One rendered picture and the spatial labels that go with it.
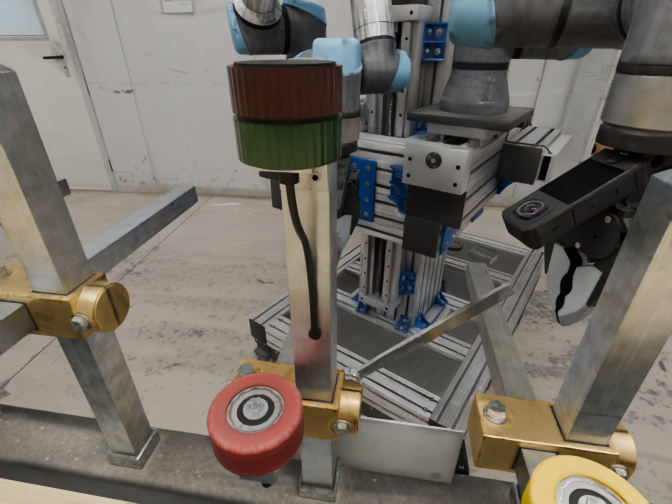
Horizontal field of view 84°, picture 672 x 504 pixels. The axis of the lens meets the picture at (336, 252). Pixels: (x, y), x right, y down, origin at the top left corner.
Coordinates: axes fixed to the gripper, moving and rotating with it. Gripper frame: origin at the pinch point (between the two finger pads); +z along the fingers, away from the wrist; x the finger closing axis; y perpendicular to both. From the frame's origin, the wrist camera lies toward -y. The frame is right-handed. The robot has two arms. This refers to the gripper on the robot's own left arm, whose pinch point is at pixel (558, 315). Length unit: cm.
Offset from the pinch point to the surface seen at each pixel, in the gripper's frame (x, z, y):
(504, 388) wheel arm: -3.5, 5.9, -7.6
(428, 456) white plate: -3.1, 16.2, -14.8
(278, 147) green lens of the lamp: -7.7, -22.0, -30.0
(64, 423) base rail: 15, 21, -62
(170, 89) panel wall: 304, 7, -90
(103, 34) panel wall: 317, -30, -130
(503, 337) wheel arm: 3.6, 5.9, -3.0
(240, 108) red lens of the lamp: -6.5, -23.7, -31.6
